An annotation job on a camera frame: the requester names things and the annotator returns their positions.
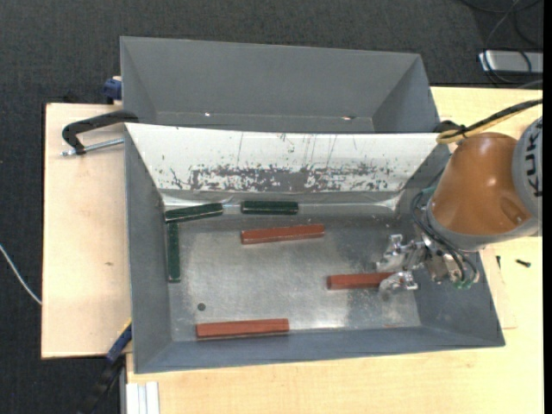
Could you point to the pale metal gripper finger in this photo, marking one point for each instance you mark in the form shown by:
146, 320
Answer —
401, 283
397, 248

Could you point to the red-brown flat block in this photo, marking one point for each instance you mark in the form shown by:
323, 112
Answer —
353, 281
282, 233
241, 329

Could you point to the small black screw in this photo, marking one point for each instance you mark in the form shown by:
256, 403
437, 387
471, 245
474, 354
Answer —
523, 264

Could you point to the grey metal bin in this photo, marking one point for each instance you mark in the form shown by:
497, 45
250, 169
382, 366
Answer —
267, 274

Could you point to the dark green flat block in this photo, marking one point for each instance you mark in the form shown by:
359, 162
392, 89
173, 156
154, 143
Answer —
173, 252
269, 207
194, 212

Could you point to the pale wood flat board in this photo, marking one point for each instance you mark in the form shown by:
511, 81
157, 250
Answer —
82, 231

